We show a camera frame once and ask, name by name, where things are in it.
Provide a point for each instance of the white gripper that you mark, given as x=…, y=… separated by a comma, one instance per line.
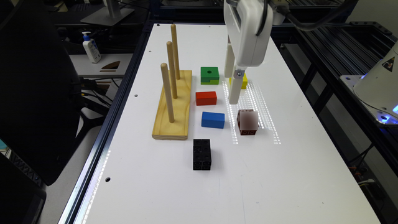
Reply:
x=249, y=24

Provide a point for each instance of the blue rectangular wooden block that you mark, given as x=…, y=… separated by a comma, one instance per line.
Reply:
x=212, y=120

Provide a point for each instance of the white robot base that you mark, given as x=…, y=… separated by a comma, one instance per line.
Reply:
x=377, y=89

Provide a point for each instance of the yellow wooden block with hole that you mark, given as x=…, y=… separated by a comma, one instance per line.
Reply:
x=243, y=80

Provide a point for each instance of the green wooden block with hole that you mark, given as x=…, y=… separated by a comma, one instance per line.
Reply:
x=210, y=76

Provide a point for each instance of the red rectangular wooden block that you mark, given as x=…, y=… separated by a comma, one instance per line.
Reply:
x=206, y=98

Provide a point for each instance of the brown interlocking brick cube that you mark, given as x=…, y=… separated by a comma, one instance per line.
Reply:
x=247, y=122

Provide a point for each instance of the middle wooden peg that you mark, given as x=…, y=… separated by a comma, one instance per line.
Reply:
x=173, y=82

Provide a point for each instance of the wooden peg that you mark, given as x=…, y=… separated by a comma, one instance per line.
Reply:
x=175, y=50
x=173, y=82
x=167, y=91

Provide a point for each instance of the front wooden peg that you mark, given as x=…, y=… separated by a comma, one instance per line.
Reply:
x=167, y=91

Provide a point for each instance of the rear wooden peg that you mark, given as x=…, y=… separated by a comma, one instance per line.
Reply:
x=175, y=50

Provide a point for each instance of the black interlocking brick block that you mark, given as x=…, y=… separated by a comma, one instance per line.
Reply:
x=201, y=154

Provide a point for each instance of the wooden peg board base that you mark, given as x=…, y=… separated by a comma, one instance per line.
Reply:
x=178, y=130

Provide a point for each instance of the grey monitor stand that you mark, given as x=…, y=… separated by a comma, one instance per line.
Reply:
x=109, y=15

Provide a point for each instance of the white hand sanitizer bottle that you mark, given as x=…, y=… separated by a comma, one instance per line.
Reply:
x=91, y=48

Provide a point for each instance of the black office chair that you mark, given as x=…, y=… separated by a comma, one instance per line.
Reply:
x=44, y=115

